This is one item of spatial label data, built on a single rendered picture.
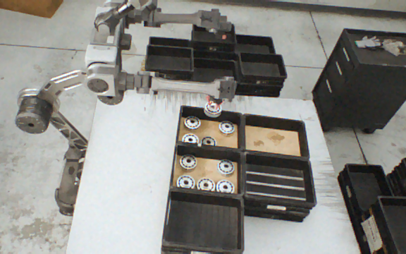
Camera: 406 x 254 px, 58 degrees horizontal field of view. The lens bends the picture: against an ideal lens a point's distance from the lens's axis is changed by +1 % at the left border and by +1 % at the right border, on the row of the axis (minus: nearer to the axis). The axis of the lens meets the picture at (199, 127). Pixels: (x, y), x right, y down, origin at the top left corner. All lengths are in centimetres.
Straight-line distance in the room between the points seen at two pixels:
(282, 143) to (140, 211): 97
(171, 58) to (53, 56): 137
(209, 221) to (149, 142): 70
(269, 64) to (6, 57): 258
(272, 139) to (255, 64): 117
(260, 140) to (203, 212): 63
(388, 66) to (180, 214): 205
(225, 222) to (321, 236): 59
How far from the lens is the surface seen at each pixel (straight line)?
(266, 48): 381
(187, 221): 199
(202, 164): 217
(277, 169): 227
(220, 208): 205
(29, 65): 407
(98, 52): 172
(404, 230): 286
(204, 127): 234
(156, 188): 221
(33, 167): 325
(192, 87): 157
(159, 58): 329
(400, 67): 331
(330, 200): 244
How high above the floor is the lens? 263
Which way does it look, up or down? 50 degrees down
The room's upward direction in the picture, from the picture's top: 11 degrees clockwise
